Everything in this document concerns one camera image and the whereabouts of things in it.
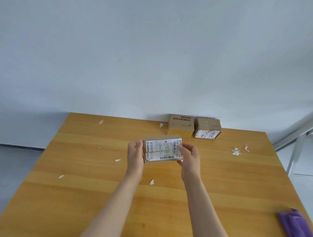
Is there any person's right hand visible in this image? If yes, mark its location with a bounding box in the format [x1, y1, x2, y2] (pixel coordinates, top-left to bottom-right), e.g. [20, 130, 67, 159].
[177, 143, 201, 184]

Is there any person's left hand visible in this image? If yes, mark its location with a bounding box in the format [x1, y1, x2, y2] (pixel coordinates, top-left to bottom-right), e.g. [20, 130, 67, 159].
[127, 139, 144, 180]

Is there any cardboard box with white label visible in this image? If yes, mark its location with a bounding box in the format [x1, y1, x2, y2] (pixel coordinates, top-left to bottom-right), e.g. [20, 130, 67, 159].
[142, 134, 183, 163]

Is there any person's right forearm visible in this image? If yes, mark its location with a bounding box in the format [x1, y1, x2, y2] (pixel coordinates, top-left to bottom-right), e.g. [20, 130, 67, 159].
[183, 176, 229, 237]

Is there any person's left forearm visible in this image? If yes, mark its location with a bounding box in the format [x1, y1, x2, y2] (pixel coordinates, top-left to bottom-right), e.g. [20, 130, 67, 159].
[80, 172, 142, 237]

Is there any cardboard box with yellow stripe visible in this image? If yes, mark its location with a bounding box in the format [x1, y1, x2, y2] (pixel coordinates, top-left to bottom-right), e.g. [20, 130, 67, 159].
[167, 114, 195, 137]

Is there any taped cardboard box with label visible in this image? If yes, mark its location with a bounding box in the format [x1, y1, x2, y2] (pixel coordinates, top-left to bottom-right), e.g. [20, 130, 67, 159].
[194, 118, 222, 140]

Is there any purple cloth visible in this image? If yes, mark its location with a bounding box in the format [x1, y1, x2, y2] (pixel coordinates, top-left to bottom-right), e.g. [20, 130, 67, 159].
[277, 209, 313, 237]

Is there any metal frame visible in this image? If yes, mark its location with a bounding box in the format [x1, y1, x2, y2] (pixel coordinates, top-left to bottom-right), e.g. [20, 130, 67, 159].
[273, 117, 313, 177]

